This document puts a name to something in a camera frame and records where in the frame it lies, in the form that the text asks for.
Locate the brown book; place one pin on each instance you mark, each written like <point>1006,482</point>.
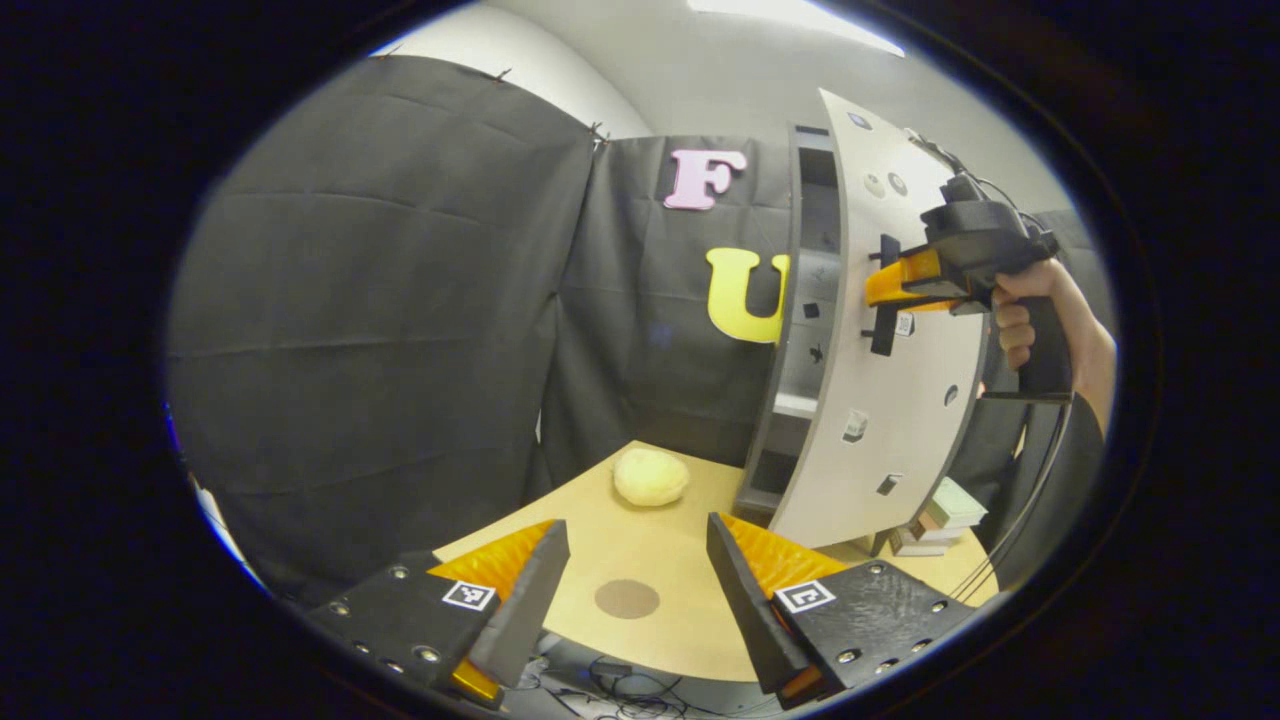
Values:
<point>925,532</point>

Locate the white cabinet shelf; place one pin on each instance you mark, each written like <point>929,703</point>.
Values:
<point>795,405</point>

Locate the black backdrop cloth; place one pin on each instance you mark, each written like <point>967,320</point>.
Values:
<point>380,330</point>

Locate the long ceiling light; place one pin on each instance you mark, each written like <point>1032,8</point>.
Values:
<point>800,15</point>

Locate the round brown coaster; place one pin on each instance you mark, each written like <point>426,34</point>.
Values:
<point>627,599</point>

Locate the dark grey cabinet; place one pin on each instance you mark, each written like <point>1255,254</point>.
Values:
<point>800,300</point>

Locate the green book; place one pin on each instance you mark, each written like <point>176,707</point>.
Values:
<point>955,503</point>

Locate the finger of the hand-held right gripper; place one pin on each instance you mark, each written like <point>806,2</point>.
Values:
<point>910,282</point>

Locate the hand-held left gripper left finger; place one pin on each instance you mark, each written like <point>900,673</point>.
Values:
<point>525,610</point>

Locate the pale yellow round bun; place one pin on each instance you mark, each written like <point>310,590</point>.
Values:
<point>650,477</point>

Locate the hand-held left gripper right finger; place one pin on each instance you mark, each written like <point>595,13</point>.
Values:
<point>750,610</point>

